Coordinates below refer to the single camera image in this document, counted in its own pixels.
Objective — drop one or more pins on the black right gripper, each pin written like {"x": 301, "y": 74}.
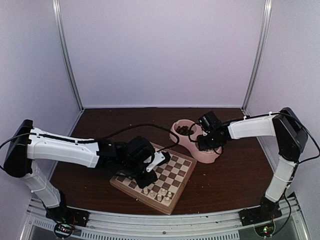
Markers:
{"x": 202, "y": 145}

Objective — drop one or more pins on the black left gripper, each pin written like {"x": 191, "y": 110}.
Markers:
{"x": 142, "y": 183}

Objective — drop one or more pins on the white bishop piece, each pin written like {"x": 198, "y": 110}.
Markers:
{"x": 152, "y": 194}

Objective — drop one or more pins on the pink double bowl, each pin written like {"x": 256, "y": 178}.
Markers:
{"x": 207, "y": 156}

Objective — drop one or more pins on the white rook piece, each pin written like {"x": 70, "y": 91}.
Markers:
{"x": 167, "y": 199}

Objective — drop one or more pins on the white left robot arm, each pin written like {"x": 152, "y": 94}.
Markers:
{"x": 136, "y": 159}

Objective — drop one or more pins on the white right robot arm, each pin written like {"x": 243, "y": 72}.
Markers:
{"x": 287, "y": 131}

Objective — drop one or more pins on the dark chess pieces pile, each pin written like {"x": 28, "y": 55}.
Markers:
{"x": 184, "y": 130}

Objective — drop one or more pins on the wooden chess board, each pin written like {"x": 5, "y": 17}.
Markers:
{"x": 172, "y": 176}

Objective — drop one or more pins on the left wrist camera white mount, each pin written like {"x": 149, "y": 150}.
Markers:
{"x": 157, "y": 159}

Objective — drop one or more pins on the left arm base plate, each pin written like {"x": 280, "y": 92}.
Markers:
{"x": 70, "y": 216}

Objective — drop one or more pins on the front aluminium rail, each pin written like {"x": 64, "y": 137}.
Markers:
{"x": 223, "y": 225}

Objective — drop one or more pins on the right aluminium frame post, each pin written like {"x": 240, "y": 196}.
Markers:
{"x": 263, "y": 35}

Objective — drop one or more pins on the aluminium frame post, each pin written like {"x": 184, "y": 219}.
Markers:
{"x": 263, "y": 35}
{"x": 65, "y": 53}

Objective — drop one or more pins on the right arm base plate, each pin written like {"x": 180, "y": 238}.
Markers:
{"x": 256, "y": 215}

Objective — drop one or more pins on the left aluminium frame post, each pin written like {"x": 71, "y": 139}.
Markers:
{"x": 65, "y": 53}

